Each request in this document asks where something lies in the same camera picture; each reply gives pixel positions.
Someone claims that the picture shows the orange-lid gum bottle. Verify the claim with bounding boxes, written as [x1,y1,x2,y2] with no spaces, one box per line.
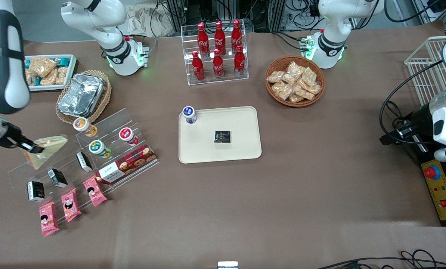
[73,117,97,137]

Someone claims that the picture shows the green-lid gum bottle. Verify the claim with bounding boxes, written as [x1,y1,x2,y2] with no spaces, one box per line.
[89,140,112,158]

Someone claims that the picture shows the oval wicker basket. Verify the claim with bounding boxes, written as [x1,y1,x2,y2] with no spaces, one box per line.
[55,70,112,124]

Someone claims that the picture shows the stacked foil containers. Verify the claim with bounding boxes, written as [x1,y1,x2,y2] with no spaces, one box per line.
[58,73,106,117]

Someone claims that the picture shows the pink cartoon snack packet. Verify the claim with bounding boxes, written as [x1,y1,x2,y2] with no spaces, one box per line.
[82,176,107,207]
[61,188,82,223]
[39,201,59,237]

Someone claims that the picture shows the white rectangular snack tray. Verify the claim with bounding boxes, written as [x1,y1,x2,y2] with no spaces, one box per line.
[23,54,78,92]

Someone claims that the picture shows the clear acrylic bottle rack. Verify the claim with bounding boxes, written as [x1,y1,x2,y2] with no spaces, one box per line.
[181,21,250,86]

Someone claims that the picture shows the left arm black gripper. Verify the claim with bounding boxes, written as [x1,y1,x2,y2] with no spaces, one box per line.
[380,104,435,146]

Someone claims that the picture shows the beige crumpled cloth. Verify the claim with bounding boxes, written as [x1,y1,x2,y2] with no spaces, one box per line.
[128,4,175,38]

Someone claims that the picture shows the clear acrylic tiered shelf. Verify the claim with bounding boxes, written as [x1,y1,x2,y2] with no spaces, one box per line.
[7,108,160,225]

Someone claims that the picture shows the black looped cable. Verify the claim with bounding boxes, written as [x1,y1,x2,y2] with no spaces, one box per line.
[379,60,446,145]

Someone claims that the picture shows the black thin cable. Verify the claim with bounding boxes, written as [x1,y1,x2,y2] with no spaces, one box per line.
[316,250,446,269]

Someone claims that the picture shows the blue-lid gum bottle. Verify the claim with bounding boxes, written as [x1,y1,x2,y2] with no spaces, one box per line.
[182,106,197,124]

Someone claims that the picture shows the white wire basket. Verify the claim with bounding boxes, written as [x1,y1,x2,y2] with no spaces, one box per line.
[404,36,446,107]

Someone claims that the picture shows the red plaid cookie box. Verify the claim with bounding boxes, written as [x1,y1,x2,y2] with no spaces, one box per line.
[96,145,158,184]

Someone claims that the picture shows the yellow emergency stop box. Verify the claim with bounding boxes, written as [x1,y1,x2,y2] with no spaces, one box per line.
[420,159,446,222]

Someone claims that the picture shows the red-lid gum bottle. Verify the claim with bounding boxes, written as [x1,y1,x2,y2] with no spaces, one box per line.
[119,127,139,146]

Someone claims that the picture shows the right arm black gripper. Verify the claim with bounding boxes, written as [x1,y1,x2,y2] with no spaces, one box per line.
[0,123,44,155]

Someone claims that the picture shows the round wicker basket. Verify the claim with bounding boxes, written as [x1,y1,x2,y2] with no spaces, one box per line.
[265,55,326,108]

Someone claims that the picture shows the red cola bottle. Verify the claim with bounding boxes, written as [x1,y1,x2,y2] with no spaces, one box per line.
[192,51,205,81]
[234,45,246,77]
[214,21,226,56]
[197,22,210,58]
[231,19,243,53]
[212,49,225,79]

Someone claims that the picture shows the beige plastic tray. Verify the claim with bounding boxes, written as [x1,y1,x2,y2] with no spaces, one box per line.
[178,106,263,164]

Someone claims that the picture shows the plastic-wrapped triangle sandwich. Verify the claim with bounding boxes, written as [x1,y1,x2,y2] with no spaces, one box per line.
[24,135,68,170]

